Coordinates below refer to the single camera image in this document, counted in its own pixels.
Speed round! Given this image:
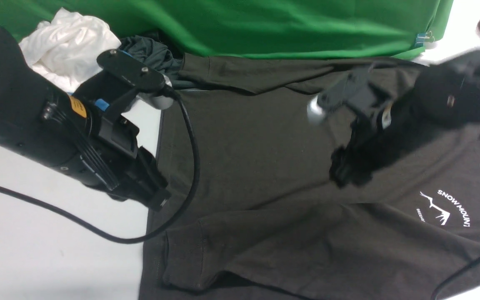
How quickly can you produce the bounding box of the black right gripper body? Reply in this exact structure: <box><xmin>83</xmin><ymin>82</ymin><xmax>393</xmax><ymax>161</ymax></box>
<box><xmin>330</xmin><ymin>67</ymin><xmax>480</xmax><ymax>188</ymax></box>

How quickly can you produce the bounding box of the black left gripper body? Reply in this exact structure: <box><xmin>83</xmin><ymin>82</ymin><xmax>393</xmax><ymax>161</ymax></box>
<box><xmin>0</xmin><ymin>27</ymin><xmax>170</xmax><ymax>210</ymax></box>

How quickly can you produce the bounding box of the gray long sleeve shirt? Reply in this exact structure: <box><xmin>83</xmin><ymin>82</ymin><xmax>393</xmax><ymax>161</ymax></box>
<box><xmin>138</xmin><ymin>55</ymin><xmax>480</xmax><ymax>300</ymax></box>

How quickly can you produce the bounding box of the white crumpled shirt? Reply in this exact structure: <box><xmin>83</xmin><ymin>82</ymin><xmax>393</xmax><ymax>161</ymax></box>
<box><xmin>19</xmin><ymin>8</ymin><xmax>121</xmax><ymax>93</ymax></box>

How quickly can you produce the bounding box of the dark teal crumpled shirt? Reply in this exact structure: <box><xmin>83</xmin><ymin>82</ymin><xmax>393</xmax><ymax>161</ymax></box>
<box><xmin>119</xmin><ymin>35</ymin><xmax>198</xmax><ymax>90</ymax></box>

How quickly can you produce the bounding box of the blue binder clip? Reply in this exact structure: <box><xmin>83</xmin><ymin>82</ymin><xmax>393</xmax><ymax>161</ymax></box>
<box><xmin>414</xmin><ymin>31</ymin><xmax>435</xmax><ymax>48</ymax></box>

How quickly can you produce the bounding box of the green backdrop cloth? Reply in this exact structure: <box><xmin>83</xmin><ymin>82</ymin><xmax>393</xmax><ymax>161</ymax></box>
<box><xmin>0</xmin><ymin>0</ymin><xmax>453</xmax><ymax>59</ymax></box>

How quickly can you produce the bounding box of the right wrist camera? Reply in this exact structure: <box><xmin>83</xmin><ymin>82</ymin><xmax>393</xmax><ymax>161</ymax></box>
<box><xmin>307</xmin><ymin>67</ymin><xmax>392</xmax><ymax>128</ymax></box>

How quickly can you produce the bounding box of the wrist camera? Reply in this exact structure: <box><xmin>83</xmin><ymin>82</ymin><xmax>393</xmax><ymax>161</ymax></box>
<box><xmin>307</xmin><ymin>67</ymin><xmax>392</xmax><ymax>128</ymax></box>
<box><xmin>97</xmin><ymin>49</ymin><xmax>175</xmax><ymax>110</ymax></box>

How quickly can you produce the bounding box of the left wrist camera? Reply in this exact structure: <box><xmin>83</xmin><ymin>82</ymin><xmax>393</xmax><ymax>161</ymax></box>
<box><xmin>97</xmin><ymin>49</ymin><xmax>175</xmax><ymax>110</ymax></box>

